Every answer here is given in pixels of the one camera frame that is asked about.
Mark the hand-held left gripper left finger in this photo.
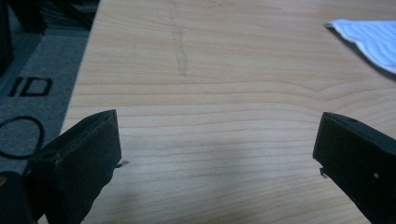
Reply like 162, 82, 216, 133
23, 108, 122, 224

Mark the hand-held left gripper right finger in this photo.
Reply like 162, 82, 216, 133
312, 112, 396, 224

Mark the blue striped towel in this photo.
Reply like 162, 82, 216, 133
323, 19, 396, 75

